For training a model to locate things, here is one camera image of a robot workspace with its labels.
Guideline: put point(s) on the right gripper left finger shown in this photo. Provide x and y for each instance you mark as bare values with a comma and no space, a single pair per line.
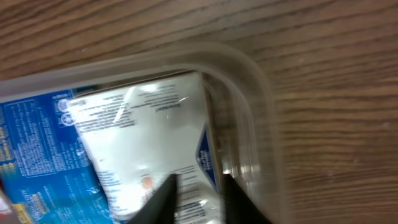
161,207

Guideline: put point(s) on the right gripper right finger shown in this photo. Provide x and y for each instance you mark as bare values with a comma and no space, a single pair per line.
238,207

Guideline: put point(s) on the white medicine box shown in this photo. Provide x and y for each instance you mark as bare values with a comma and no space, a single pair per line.
137,135

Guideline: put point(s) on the clear plastic container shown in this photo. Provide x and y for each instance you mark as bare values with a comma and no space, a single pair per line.
240,101

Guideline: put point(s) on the blue medicine box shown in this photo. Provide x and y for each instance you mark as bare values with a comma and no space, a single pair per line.
45,170

